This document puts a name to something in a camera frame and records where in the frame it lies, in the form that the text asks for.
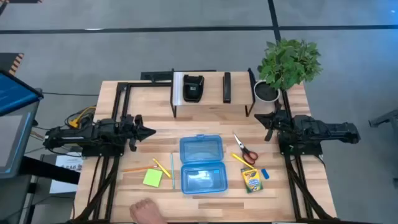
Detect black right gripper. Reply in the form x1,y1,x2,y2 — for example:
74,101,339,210
254,112,290,142

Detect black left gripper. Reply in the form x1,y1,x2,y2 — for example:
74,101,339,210
119,114,157,152

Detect red-handled scissors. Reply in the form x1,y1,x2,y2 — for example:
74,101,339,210
233,133,259,166

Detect orange pencil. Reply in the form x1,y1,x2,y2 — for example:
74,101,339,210
123,165,159,173

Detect yellow pencil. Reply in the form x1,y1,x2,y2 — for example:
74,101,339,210
152,157,172,179

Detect green sticky note pad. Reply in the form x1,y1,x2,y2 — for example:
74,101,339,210
142,168,164,188

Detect teal pencil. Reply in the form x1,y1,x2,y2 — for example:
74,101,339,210
169,152,176,190

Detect blue plastic pencil box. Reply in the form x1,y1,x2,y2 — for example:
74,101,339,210
179,134,229,195

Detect yellow crayon box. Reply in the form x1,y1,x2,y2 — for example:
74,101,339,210
240,167,264,194

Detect black stapler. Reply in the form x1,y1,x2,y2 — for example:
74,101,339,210
222,72,232,104

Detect black power strip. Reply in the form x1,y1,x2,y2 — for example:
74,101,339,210
140,69,217,83

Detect green leafy plant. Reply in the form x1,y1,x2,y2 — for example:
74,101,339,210
257,37,323,91

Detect black hole punch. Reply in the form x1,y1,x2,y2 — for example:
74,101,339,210
182,74,205,103

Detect person's hand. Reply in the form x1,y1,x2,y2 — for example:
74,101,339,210
129,198,168,224

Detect white paper sheet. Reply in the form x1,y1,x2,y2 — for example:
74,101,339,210
49,154,85,194

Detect black beam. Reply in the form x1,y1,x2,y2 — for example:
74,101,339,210
19,155,81,185

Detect dark metal stand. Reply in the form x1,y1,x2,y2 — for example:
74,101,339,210
368,108,398,128

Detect grey monitor panel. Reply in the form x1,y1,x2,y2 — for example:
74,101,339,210
0,101,40,180

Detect tilted computer monitor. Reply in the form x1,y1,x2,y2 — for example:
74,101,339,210
0,70,44,116

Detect hazard-striped black panel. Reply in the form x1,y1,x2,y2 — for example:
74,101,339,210
0,52,25,76

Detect black aluminium frame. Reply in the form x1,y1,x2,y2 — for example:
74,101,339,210
72,81,172,222
273,90,340,222

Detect wooden desk with black frame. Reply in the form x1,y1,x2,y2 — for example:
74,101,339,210
169,68,257,119

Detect yellow cable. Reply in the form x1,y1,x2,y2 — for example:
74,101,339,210
68,105,97,129

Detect black floor cable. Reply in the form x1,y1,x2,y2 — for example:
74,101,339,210
42,91,100,97

